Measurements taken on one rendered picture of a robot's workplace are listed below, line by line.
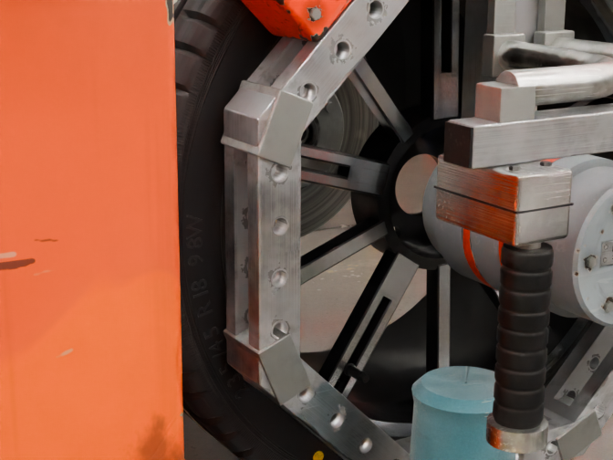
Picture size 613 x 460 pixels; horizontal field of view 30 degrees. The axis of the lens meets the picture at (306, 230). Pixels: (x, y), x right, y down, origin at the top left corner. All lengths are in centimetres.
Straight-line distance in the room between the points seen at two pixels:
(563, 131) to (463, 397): 24
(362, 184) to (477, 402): 26
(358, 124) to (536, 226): 82
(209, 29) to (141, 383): 33
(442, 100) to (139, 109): 46
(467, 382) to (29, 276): 40
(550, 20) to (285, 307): 35
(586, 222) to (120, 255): 38
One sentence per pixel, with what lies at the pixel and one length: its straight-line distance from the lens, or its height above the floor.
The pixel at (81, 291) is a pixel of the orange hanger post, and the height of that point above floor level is 88.
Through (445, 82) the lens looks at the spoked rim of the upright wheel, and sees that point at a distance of 113.
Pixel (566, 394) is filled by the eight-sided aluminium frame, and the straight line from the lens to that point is 127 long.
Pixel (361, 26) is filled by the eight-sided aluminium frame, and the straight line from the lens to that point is 94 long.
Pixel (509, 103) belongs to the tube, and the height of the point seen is 99.
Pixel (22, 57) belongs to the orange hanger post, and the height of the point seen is 103.
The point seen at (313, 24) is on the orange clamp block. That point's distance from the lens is 91.
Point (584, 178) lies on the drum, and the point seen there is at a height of 91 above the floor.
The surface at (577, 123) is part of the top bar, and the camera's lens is 84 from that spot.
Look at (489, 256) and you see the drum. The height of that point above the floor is 83.
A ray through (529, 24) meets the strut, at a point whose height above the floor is 102.
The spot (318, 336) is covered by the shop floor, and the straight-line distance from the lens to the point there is 319.
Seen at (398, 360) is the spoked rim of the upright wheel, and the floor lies 62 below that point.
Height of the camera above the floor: 111
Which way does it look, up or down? 15 degrees down
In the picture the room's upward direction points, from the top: straight up
